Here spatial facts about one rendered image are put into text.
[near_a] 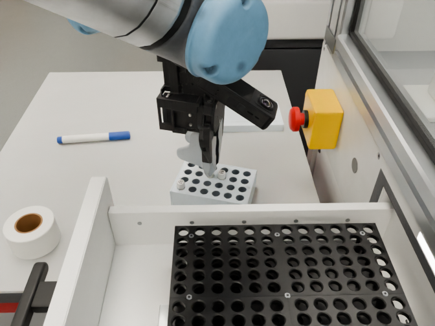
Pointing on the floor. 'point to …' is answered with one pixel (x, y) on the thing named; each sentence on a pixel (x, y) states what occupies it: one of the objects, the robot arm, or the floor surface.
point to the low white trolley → (123, 158)
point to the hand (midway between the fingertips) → (214, 167)
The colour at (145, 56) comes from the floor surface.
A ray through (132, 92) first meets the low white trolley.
